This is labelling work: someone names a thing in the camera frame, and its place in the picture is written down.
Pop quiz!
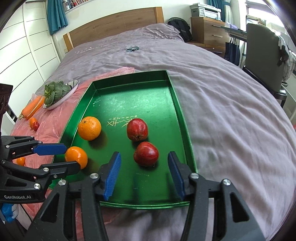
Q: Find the red apple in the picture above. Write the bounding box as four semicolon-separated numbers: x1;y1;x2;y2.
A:
126;118;149;142
32;121;40;132

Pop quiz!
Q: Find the red apple camera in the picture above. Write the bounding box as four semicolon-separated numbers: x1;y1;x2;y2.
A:
133;142;159;166

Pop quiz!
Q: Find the blue white gloved left hand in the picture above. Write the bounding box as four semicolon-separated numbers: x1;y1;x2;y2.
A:
1;203;19;223

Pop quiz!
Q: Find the small far orange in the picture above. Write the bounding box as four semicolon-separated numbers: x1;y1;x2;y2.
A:
15;157;26;166

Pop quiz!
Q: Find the pink plastic sheet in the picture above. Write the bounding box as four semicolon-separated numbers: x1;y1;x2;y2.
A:
10;67;136;241

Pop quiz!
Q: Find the large far orange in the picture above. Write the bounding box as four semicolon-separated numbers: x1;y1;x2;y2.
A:
29;117;37;129

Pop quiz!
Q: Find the orange oval plate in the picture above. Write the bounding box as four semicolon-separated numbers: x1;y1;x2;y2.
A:
26;96;45;120

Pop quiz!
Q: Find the carrot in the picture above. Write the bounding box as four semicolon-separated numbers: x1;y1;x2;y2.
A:
18;95;41;120

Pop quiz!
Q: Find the green bok choy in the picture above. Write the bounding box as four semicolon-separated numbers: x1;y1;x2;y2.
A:
44;81;72;108

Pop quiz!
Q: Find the white enamel plate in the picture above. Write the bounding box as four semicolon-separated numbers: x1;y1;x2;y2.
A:
43;80;79;110

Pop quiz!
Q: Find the mauve bed cover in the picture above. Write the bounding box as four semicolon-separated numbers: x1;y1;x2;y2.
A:
48;24;295;240

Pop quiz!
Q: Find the white wardrobe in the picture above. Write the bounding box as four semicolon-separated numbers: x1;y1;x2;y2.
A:
1;1;60;116

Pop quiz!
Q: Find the teal curtain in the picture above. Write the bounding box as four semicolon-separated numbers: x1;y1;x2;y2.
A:
47;0;68;35

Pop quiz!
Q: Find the wooden headboard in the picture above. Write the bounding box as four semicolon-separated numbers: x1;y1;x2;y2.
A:
63;6;165;51

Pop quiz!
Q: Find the navy tote bag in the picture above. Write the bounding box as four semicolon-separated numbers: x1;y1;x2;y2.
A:
224;38;240;66

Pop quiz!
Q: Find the grey office chair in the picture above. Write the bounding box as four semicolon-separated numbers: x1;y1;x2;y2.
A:
243;23;288;107

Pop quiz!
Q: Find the black backpack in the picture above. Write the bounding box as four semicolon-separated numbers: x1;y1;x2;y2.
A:
168;17;193;42

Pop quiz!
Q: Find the wooden drawer nightstand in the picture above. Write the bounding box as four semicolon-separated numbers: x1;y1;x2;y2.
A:
188;17;230;58

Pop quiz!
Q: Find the grey printer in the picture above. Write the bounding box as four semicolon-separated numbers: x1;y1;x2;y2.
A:
190;3;221;21

